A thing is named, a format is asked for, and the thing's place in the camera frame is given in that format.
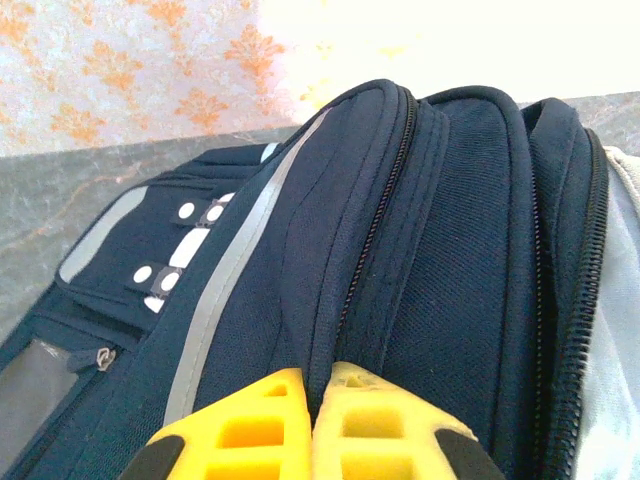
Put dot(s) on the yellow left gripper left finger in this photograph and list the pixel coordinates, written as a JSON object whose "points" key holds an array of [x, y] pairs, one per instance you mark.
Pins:
{"points": [[240, 430]]}

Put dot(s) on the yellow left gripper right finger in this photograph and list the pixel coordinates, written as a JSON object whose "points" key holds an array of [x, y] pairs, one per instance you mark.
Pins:
{"points": [[380, 430]]}

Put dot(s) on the navy blue backpack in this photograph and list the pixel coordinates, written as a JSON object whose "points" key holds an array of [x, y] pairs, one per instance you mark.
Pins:
{"points": [[380, 240]]}

